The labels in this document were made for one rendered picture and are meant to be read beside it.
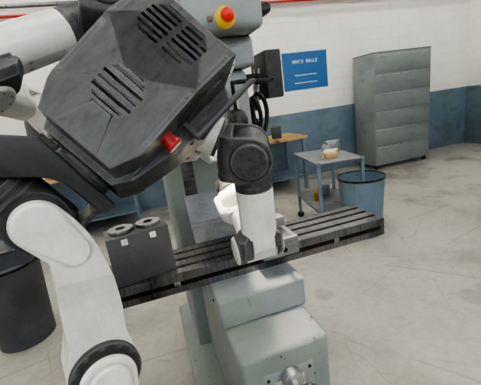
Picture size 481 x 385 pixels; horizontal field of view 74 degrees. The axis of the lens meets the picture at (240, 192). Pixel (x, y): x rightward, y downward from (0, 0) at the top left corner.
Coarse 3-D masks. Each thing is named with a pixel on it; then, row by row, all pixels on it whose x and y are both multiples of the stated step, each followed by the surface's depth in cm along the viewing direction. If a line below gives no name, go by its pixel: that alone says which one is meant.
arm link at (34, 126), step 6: (36, 96) 81; (36, 102) 81; (36, 108) 81; (36, 114) 81; (42, 114) 81; (30, 120) 83; (36, 120) 81; (42, 120) 81; (24, 126) 86; (30, 126) 86; (36, 126) 83; (42, 126) 81; (30, 132) 86; (36, 132) 86; (42, 132) 85; (42, 138) 88; (48, 138) 89
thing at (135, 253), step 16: (128, 224) 120; (144, 224) 118; (160, 224) 119; (112, 240) 111; (128, 240) 113; (144, 240) 116; (160, 240) 118; (112, 256) 112; (128, 256) 114; (144, 256) 117; (160, 256) 120; (128, 272) 115; (144, 272) 118; (160, 272) 121
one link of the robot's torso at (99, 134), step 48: (144, 0) 54; (96, 48) 52; (144, 48) 52; (192, 48) 63; (48, 96) 51; (96, 96) 63; (144, 96) 52; (192, 96) 53; (96, 144) 52; (144, 144) 52; (192, 144) 66
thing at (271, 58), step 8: (256, 56) 152; (264, 56) 144; (272, 56) 144; (256, 64) 155; (264, 64) 145; (272, 64) 145; (280, 64) 146; (256, 72) 157; (264, 72) 147; (272, 72) 146; (280, 72) 147; (280, 80) 148; (264, 88) 151; (272, 88) 148; (280, 88) 149; (272, 96) 149; (280, 96) 150
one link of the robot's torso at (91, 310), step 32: (32, 224) 53; (64, 224) 55; (64, 256) 56; (96, 256) 60; (64, 288) 58; (96, 288) 62; (64, 320) 61; (96, 320) 65; (64, 352) 67; (96, 352) 64; (128, 352) 68
